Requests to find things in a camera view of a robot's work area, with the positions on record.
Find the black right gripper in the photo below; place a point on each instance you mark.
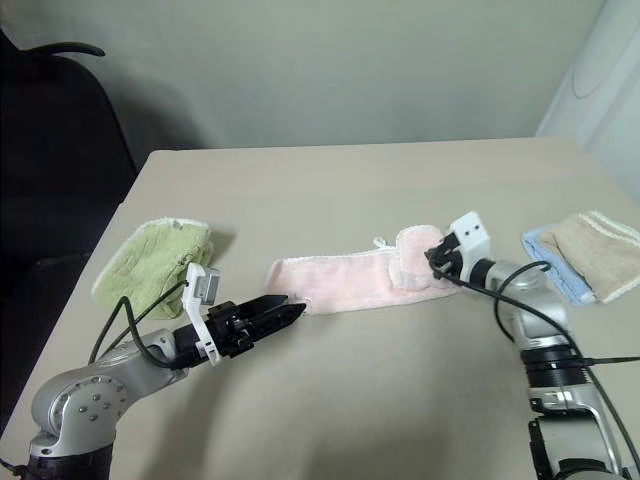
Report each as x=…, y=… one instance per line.
x=450, y=257

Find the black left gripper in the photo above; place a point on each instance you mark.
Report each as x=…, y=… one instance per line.
x=231, y=330

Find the pink towel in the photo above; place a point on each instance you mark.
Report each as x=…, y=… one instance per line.
x=340, y=285

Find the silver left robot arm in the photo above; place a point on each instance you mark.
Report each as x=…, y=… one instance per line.
x=100, y=395

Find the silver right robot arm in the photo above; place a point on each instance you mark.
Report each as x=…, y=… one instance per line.
x=540, y=312

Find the green towel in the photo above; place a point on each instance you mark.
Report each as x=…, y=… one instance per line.
x=150, y=260

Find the blue towel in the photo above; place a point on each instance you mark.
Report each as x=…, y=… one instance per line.
x=565, y=282

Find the beige towel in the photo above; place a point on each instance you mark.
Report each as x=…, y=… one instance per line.
x=595, y=255

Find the white fabric panel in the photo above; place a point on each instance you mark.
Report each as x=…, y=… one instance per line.
x=600, y=90

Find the black chair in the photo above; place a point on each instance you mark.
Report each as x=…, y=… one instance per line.
x=50, y=150

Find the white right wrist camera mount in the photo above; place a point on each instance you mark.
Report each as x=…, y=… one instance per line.
x=472, y=235

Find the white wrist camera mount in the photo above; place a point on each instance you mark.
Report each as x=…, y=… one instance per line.
x=472, y=235
x=195, y=300

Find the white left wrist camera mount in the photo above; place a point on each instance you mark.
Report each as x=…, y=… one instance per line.
x=195, y=300

